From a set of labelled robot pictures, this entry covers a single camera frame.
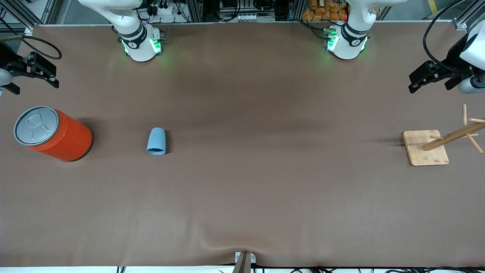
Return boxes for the brown table cloth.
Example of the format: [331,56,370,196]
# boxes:
[0,22,485,268]

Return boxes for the aluminium frame post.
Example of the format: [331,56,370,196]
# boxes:
[453,0,485,31]
[0,0,57,28]

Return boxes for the wooden mug tree stand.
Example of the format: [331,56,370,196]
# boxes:
[402,104,485,166]

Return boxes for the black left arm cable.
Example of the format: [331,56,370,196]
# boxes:
[423,0,470,74]

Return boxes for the orange can with grey lid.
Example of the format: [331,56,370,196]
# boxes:
[14,106,93,162]

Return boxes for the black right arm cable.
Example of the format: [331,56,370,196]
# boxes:
[0,17,63,60]

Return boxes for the white terminal block row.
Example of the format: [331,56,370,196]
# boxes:
[234,13,275,22]

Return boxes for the orange snack packets pile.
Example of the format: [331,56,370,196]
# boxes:
[302,0,350,22]

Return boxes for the brown camera stand pole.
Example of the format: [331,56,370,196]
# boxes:
[232,252,252,273]

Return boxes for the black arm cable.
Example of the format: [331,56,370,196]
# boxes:
[0,17,63,60]
[423,0,470,74]

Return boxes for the blue plastic cup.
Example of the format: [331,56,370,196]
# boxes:
[146,127,167,155]

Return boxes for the white power strip with plugs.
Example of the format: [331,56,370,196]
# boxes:
[149,0,175,16]

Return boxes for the metal table edge bracket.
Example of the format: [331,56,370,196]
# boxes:
[235,251,257,264]

